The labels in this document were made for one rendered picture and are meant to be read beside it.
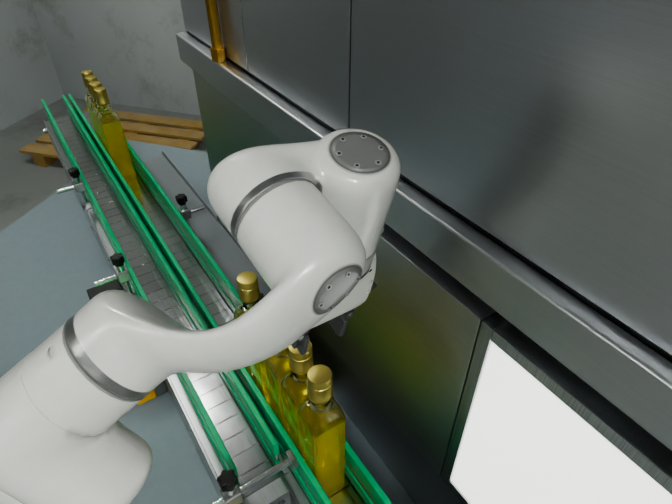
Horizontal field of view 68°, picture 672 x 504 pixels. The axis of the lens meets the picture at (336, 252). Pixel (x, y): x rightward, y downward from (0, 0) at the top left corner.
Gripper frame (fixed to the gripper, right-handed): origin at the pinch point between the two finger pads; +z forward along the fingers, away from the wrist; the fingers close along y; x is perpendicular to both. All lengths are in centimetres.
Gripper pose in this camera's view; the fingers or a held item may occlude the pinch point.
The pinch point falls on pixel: (318, 328)
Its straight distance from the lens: 63.0
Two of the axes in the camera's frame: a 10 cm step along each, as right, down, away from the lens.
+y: -8.4, 3.4, -4.2
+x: 5.3, 7.1, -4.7
